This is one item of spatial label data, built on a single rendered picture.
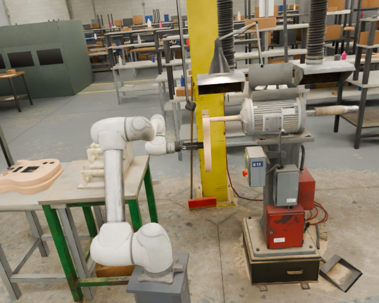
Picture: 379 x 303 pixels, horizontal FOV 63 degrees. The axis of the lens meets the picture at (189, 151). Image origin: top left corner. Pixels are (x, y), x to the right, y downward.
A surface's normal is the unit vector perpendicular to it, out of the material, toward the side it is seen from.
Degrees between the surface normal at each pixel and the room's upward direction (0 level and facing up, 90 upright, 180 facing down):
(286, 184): 90
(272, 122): 90
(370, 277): 0
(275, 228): 90
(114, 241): 52
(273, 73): 90
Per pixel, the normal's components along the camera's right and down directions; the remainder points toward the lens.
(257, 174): -0.03, 0.41
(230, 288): -0.09, -0.91
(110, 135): -0.02, -0.06
